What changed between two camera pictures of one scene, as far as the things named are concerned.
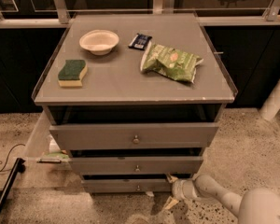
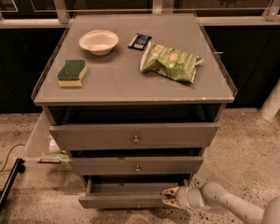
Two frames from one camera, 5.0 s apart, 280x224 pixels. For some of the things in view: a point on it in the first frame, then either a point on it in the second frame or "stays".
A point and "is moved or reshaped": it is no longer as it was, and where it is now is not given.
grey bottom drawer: [126, 186] is moved or reshaped
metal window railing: [277, 8] stays
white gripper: [178, 189] → [184, 197]
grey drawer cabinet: [134, 100] stays
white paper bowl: [99, 41] stays
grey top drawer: [132, 136] stays
